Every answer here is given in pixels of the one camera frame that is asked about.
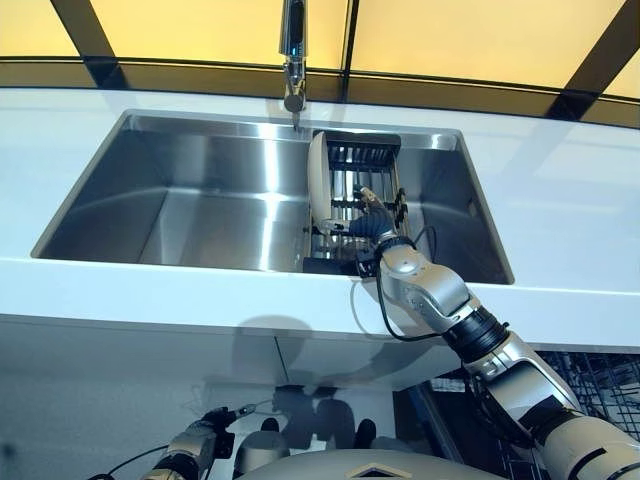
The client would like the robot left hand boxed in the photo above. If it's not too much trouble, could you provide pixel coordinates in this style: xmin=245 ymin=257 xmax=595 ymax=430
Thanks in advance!
xmin=198 ymin=404 xmax=255 ymax=432

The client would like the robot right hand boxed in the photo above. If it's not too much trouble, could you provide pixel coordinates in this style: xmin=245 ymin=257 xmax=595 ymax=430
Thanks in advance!
xmin=349 ymin=183 xmax=402 ymax=247

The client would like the cream ceramic plate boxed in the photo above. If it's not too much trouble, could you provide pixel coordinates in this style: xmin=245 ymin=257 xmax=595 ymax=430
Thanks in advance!
xmin=305 ymin=130 xmax=333 ymax=223

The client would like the grey robot left leg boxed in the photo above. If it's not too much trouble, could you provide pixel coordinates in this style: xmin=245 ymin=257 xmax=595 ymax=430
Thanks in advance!
xmin=233 ymin=416 xmax=292 ymax=472

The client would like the black dish rack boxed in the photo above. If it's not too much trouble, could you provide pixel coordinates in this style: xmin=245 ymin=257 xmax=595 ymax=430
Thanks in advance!
xmin=301 ymin=129 xmax=410 ymax=276

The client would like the narrow white cabinet door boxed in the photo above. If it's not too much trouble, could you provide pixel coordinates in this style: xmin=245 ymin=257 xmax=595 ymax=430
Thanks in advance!
xmin=273 ymin=333 xmax=462 ymax=390

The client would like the stainless steel sink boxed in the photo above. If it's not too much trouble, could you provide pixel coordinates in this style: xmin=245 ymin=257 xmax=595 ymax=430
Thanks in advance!
xmin=30 ymin=108 xmax=516 ymax=287

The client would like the chrome kitchen faucet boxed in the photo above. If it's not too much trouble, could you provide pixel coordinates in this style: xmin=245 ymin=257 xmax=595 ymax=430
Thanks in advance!
xmin=277 ymin=0 xmax=310 ymax=135

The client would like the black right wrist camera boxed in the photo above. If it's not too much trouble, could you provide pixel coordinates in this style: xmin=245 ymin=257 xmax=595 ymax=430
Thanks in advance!
xmin=354 ymin=252 xmax=378 ymax=278

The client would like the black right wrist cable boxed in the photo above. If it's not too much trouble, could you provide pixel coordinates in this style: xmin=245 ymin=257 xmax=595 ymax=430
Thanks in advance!
xmin=376 ymin=226 xmax=452 ymax=345

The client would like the wire dishwasher rack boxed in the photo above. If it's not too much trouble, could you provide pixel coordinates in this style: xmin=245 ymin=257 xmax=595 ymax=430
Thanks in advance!
xmin=428 ymin=351 xmax=640 ymax=480

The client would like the dark window frame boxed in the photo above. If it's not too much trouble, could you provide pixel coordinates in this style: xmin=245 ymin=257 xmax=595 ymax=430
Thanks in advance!
xmin=0 ymin=0 xmax=640 ymax=124

